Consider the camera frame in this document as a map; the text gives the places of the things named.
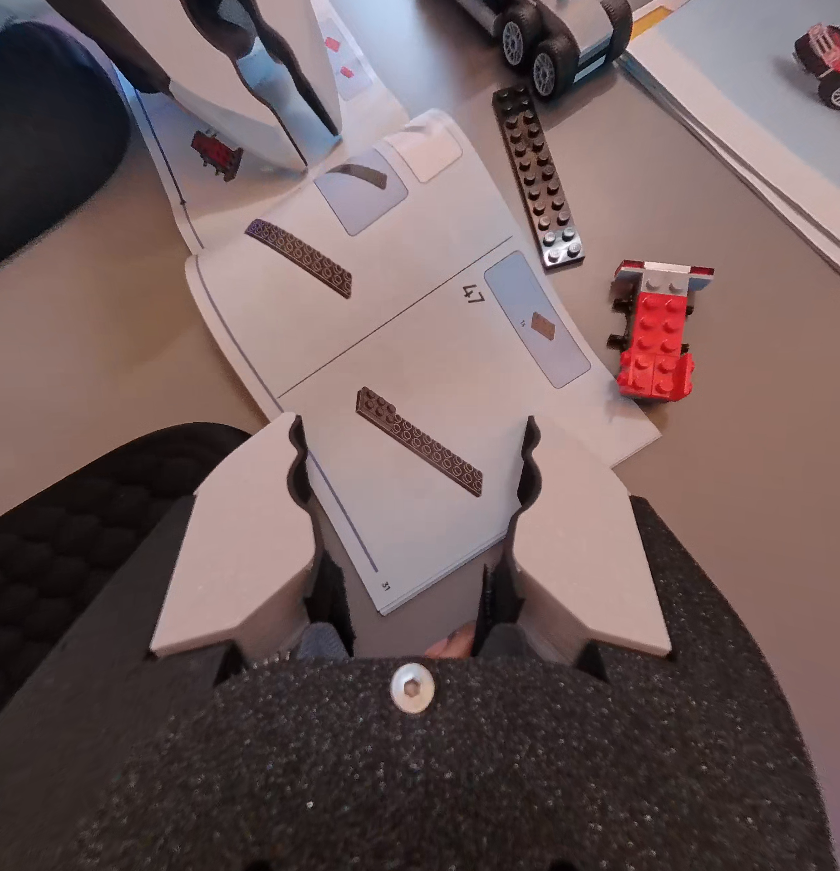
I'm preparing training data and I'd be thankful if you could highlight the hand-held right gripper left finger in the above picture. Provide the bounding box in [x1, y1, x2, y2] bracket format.
[149, 411, 356, 661]

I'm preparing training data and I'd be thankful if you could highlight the open lego instruction booklet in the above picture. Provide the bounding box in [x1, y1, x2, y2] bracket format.
[113, 0, 662, 617]

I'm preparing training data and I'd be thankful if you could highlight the long black lego plate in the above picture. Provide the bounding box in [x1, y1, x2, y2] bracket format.
[491, 85, 587, 273]

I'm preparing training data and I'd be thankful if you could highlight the yellow mark instruction booklet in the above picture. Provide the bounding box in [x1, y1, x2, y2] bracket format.
[614, 3, 840, 287]

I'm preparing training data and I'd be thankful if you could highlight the grey red lego assembly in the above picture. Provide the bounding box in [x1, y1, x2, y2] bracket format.
[607, 259, 715, 406]

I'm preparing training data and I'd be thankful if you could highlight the black red lego truck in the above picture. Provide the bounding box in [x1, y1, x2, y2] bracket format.
[454, 0, 635, 99]

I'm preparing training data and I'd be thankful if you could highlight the black quilted wrist pad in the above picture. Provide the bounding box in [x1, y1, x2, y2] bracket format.
[0, 20, 131, 273]
[0, 422, 254, 732]

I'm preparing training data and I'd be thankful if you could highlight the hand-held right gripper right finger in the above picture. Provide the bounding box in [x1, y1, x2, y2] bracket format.
[474, 415, 673, 661]

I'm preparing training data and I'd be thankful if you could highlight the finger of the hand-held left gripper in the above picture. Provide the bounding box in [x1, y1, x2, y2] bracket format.
[253, 0, 344, 140]
[110, 0, 308, 171]

